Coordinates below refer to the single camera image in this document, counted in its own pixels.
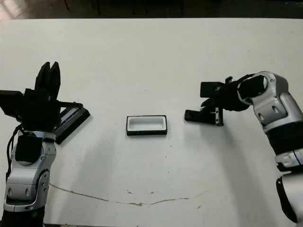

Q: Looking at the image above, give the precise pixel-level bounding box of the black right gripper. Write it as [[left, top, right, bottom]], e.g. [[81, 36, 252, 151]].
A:
[[201, 77, 249, 126]]

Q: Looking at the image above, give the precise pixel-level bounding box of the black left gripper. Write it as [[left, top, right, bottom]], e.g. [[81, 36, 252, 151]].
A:
[[18, 61, 83, 133]]

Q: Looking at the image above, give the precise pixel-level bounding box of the black box lid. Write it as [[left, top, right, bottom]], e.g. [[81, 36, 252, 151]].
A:
[[54, 105, 91, 145]]

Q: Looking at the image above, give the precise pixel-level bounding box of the black box with white insert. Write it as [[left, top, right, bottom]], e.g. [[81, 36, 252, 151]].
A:
[[126, 115, 168, 137]]

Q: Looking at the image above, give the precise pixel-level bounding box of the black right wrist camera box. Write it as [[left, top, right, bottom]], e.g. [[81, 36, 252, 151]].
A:
[[200, 81, 225, 98]]

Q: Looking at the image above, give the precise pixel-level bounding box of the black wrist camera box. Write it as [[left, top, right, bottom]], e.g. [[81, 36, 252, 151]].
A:
[[200, 81, 225, 98], [0, 90, 26, 123]]

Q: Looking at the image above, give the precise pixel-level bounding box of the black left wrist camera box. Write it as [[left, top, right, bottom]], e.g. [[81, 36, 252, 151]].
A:
[[0, 90, 26, 123]]

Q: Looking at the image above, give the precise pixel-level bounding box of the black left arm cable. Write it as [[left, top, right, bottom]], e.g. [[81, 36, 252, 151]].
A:
[[6, 125, 23, 175]]

